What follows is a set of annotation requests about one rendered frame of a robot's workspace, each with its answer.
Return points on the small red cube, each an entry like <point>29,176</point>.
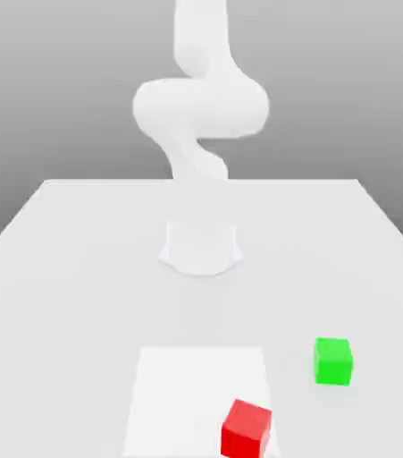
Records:
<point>244,429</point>

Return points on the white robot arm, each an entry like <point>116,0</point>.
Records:
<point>201,107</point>

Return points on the small green cube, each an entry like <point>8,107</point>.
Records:
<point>332,362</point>

